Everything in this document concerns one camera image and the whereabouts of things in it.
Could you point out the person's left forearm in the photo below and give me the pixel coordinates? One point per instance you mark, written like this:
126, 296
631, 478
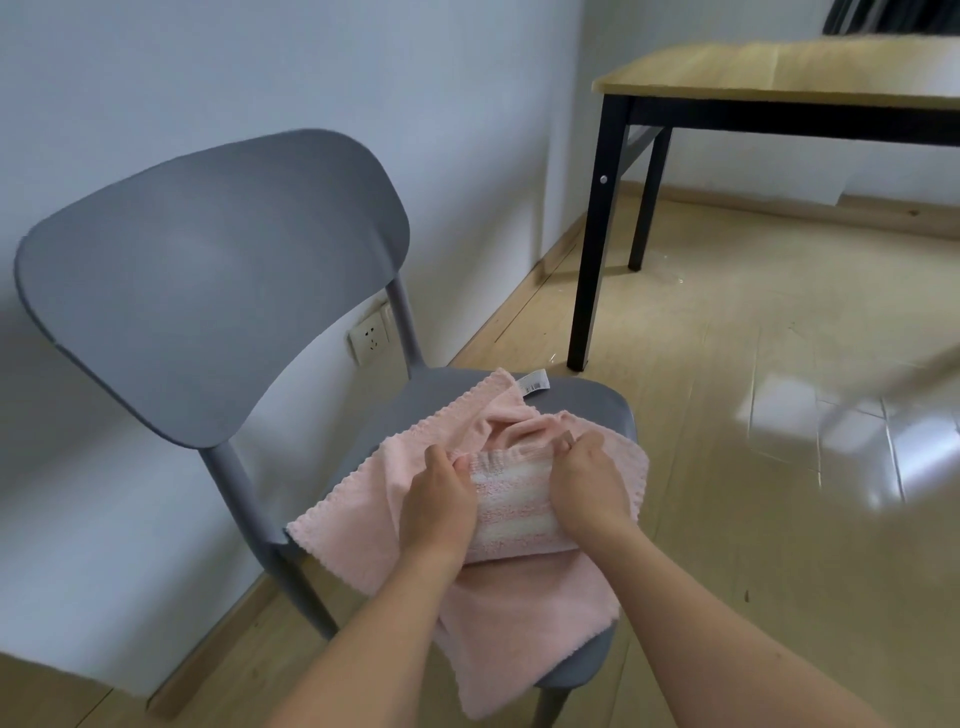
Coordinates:
360, 652

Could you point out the white wall socket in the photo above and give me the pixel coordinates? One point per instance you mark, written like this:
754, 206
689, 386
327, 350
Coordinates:
385, 316
369, 339

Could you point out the person's right hand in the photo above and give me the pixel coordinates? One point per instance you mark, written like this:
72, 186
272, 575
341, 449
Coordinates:
589, 495

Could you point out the wide dark curtain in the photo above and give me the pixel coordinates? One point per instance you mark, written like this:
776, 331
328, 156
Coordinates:
892, 16

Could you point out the person's right forearm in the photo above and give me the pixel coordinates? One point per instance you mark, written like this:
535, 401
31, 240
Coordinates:
712, 645

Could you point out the grey plastic chair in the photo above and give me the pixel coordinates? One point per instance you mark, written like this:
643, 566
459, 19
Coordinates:
202, 277

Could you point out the pink white striped towel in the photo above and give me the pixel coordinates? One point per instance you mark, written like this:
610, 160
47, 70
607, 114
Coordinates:
517, 517

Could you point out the person's left hand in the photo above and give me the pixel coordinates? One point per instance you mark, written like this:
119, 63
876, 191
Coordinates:
439, 510

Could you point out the wooden table with black legs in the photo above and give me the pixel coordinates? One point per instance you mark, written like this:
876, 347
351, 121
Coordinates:
750, 67

